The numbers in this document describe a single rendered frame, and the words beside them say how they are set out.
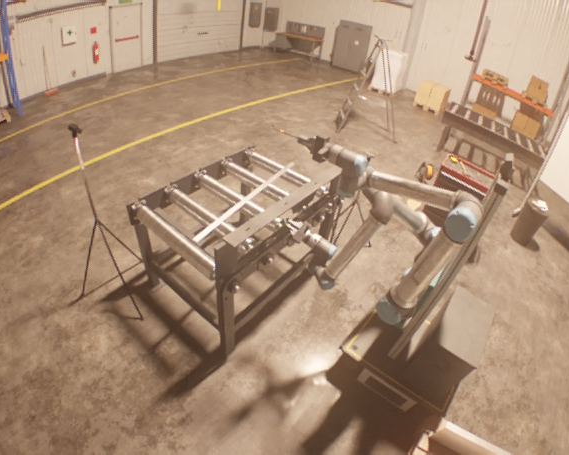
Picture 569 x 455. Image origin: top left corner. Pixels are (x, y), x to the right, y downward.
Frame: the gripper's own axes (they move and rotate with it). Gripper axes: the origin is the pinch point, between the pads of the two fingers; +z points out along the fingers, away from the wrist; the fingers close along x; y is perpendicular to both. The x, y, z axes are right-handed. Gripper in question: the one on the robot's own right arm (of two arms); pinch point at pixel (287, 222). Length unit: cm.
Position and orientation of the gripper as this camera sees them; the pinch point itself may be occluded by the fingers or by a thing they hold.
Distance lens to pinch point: 193.3
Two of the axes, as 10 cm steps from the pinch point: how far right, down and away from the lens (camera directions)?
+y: 0.1, -3.0, -9.5
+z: -8.1, -5.6, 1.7
